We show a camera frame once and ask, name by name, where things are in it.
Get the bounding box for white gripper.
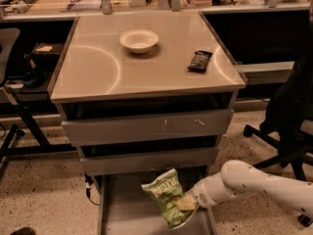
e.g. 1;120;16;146
173;176;225;211

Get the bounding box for green jalapeno chip bag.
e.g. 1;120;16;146
141;168;199;230

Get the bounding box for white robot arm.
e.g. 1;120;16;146
174;160;313;218

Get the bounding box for grey middle drawer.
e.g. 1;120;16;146
80;147;218;175

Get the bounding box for grey open bottom drawer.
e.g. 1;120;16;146
98;171;218;235

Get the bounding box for grey top drawer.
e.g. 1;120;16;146
62;109;234;146

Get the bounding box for grey drawer cabinet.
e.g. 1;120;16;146
47;10;248;235

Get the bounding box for black office chair right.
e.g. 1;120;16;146
244;14;313;227

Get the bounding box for dark snack bar wrapper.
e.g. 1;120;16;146
188;51;212;72

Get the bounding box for white ceramic bowl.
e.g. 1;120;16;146
119;29;159;54

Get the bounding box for black box with label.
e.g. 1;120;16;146
30;43;64;71

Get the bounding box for black coiled tool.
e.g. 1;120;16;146
13;0;38;14

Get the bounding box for black cable with plug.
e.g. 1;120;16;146
84;173;101;207

